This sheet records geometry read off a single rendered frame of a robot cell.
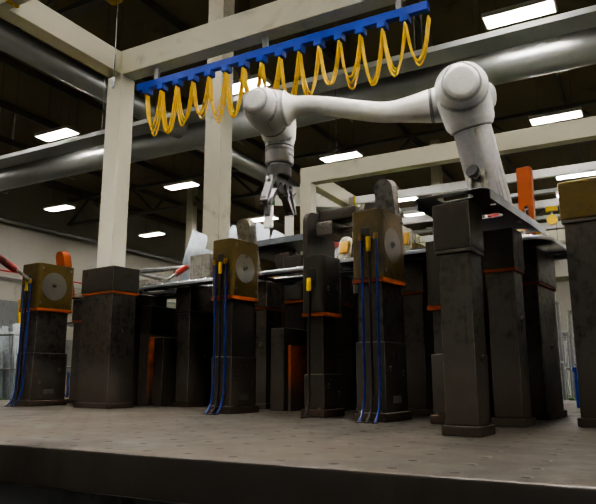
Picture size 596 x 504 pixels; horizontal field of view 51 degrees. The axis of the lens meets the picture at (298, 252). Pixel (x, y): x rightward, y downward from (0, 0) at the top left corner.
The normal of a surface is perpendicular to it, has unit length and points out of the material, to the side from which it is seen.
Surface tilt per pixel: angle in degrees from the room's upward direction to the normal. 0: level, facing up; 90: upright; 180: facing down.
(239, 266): 90
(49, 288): 90
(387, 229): 90
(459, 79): 97
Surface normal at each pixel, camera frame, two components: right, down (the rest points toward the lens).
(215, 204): -0.48, -0.17
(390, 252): 0.81, -0.11
